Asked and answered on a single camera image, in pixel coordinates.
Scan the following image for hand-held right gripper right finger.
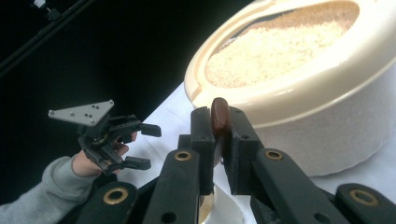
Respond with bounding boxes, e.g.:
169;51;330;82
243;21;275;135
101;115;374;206
222;106;265;196

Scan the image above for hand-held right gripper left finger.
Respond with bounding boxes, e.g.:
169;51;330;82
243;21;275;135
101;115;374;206
177;106;217;196

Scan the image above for brown wooden spoon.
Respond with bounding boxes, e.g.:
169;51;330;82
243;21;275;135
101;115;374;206
210;97;233;167

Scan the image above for white cup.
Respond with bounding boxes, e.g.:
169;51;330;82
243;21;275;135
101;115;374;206
199;183;246;224

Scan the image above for cream rice container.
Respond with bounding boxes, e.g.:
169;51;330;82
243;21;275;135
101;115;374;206
183;0;396;178

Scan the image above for rice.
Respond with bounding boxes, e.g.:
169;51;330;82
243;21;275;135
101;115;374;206
205;1;361;89

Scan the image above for white table mat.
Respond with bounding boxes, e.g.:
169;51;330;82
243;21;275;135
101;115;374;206
116;63;396;224

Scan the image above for black stand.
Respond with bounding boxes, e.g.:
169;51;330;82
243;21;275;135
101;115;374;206
0;0;94;78

